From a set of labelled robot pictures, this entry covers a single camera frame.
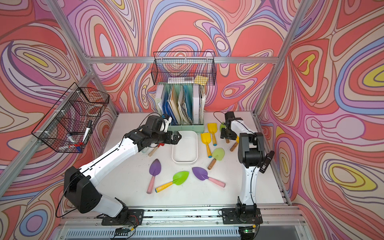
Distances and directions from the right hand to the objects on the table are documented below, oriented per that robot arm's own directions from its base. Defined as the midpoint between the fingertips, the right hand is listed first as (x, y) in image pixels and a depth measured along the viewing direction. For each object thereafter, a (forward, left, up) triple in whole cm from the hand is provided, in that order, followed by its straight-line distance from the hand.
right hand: (227, 139), depth 103 cm
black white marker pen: (-11, +73, +34) cm, 81 cm away
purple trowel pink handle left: (-20, +48, +1) cm, 52 cm away
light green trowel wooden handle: (-11, +8, 0) cm, 13 cm away
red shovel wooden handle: (-9, +51, +2) cm, 52 cm away
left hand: (-10, +33, +21) cm, 41 cm away
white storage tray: (-9, +29, +2) cm, 30 cm away
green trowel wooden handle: (-1, +1, +1) cm, 2 cm away
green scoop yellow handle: (-26, +34, -1) cm, 43 cm away
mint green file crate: (+15, +30, +22) cm, 40 cm away
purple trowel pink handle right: (-24, +19, -1) cm, 31 cm away
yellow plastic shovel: (+2, +15, 0) cm, 15 cm away
